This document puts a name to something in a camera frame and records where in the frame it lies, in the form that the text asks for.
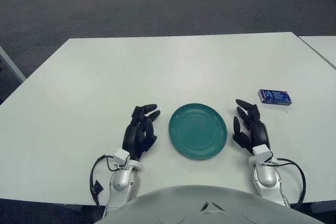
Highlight white neighbouring table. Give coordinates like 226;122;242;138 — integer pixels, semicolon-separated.
299;35;336;69

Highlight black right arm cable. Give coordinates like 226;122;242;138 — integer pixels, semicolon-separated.
265;157;307;210

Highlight teal ribbed plate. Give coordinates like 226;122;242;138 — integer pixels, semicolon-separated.
168;102;228;160

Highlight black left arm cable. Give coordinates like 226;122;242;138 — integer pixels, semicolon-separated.
89;154;132;209

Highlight blue purple gum pack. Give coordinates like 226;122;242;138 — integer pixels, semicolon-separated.
257;89;293;105

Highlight grey desk edge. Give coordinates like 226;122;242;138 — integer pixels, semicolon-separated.
0;45;27;83

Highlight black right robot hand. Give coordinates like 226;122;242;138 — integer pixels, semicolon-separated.
232;99;270;155

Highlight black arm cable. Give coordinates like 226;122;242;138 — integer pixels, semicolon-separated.
265;157;307;210
89;154;132;209

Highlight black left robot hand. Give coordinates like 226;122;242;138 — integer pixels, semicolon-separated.
122;102;161;161

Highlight grey robot torso shell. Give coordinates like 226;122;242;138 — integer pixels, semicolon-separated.
94;185;320;224

